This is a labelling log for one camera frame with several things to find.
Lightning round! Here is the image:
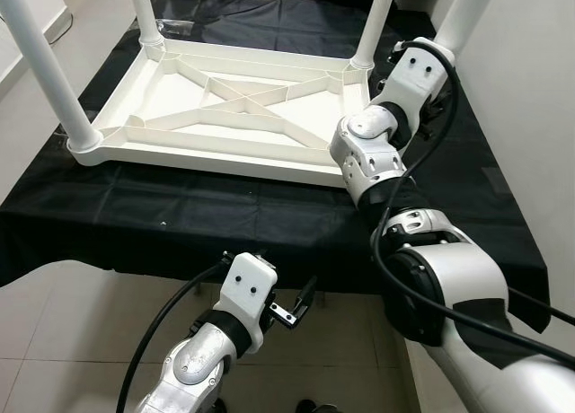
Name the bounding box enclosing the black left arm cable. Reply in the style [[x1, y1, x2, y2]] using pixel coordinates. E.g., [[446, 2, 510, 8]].
[[117, 260, 230, 413]]

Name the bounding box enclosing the grey tape patch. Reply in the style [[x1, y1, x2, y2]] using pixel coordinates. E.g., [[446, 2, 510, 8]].
[[481, 166, 504, 191]]

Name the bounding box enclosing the black tablecloth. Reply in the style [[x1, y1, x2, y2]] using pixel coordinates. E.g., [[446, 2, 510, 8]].
[[0, 0, 551, 333]]

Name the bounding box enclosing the white plastic table top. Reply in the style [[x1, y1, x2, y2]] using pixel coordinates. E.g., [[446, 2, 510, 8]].
[[67, 38, 378, 188]]

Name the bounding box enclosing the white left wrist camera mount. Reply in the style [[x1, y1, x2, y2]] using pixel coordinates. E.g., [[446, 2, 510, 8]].
[[216, 253, 278, 353]]

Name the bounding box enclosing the clear tape strip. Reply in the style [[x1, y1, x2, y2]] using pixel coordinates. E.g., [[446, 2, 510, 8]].
[[157, 18, 194, 32]]

